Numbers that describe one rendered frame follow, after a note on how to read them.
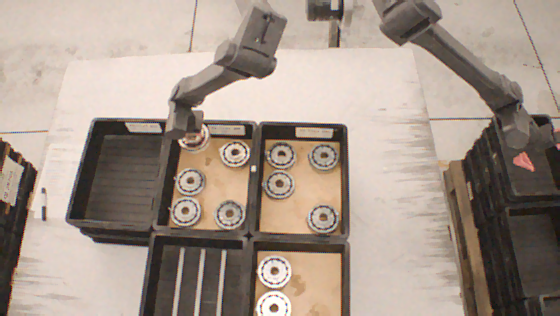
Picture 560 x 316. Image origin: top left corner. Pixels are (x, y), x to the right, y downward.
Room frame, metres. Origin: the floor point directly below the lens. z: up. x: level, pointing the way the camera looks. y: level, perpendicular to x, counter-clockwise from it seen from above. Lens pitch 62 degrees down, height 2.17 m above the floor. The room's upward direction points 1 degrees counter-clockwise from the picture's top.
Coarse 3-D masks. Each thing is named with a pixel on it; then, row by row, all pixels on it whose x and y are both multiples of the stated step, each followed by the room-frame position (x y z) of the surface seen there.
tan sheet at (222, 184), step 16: (224, 144) 0.75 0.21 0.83; (192, 160) 0.69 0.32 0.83; (208, 160) 0.69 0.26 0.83; (208, 176) 0.63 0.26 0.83; (224, 176) 0.63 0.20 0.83; (240, 176) 0.63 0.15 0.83; (176, 192) 0.57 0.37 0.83; (208, 192) 0.57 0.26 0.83; (224, 192) 0.57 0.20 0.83; (240, 192) 0.57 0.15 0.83; (208, 208) 0.51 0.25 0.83; (208, 224) 0.46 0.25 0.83
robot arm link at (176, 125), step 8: (176, 88) 0.70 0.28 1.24; (176, 104) 0.68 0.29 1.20; (184, 104) 0.68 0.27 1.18; (200, 104) 0.69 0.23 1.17; (176, 112) 0.65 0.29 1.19; (184, 112) 0.66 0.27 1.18; (168, 120) 0.64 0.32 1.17; (176, 120) 0.63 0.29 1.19; (184, 120) 0.63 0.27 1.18; (168, 128) 0.61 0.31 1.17; (176, 128) 0.61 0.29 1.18; (184, 128) 0.61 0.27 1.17; (168, 136) 0.61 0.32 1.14; (176, 136) 0.61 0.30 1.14; (184, 136) 0.61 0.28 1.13
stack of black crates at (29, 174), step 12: (0, 144) 0.95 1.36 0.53; (0, 156) 0.91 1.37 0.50; (12, 156) 0.95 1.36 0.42; (0, 168) 0.85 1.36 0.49; (24, 168) 0.94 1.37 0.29; (24, 180) 0.88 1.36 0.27; (24, 192) 0.82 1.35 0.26; (0, 204) 0.70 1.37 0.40; (24, 204) 0.77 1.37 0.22; (0, 216) 0.64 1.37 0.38; (12, 216) 0.68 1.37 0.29; (24, 216) 0.71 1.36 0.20; (12, 228) 0.62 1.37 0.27; (24, 228) 0.65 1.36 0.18
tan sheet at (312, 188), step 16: (272, 144) 0.75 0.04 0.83; (304, 144) 0.74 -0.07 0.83; (336, 144) 0.74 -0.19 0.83; (304, 160) 0.68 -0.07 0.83; (304, 176) 0.62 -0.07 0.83; (320, 176) 0.62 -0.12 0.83; (336, 176) 0.62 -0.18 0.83; (304, 192) 0.56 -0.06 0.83; (320, 192) 0.56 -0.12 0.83; (336, 192) 0.56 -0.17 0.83; (272, 208) 0.51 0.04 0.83; (288, 208) 0.51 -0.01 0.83; (304, 208) 0.50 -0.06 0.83; (336, 208) 0.50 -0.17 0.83; (272, 224) 0.45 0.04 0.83; (288, 224) 0.45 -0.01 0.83; (304, 224) 0.45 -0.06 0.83
